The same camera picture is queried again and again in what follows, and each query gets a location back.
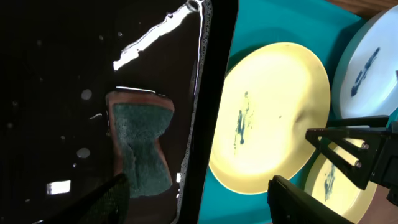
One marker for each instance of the black tray with water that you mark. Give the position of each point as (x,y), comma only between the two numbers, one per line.
(60,60)

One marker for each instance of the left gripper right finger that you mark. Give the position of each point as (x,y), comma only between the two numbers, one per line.
(291,205)

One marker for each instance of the light blue plate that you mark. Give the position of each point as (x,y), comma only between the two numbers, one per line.
(365,81)

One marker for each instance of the green scrub sponge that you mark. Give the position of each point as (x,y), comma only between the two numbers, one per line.
(137,120)

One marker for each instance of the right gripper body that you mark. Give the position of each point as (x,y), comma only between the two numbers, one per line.
(385,172)

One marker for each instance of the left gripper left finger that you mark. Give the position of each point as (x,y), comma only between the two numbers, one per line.
(109,203)

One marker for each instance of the yellow plate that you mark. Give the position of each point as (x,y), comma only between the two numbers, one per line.
(269,101)
(327,184)

